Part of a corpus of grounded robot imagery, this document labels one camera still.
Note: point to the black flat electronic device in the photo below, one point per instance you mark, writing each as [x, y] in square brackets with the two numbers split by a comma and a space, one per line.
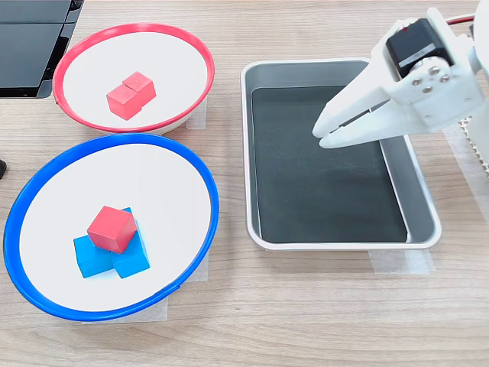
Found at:
[23, 49]

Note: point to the black tray mat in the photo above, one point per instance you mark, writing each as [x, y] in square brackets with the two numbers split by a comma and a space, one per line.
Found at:
[324, 191]

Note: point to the small black object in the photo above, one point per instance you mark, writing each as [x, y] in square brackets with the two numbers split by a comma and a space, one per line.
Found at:
[2, 170]

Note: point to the red-rimmed white plate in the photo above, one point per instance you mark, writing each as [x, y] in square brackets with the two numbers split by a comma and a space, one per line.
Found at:
[88, 65]

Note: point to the steel tray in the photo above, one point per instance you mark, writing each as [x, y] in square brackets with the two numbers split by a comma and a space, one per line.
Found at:
[420, 214]

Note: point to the blue-rimmed white plate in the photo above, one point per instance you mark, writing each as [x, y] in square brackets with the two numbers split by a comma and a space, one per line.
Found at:
[76, 191]

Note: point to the red cube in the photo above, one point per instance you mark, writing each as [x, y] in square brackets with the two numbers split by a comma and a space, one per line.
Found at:
[139, 82]
[122, 101]
[111, 229]

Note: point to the pale perforated base plate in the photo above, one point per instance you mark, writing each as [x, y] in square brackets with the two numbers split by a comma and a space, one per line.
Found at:
[467, 132]

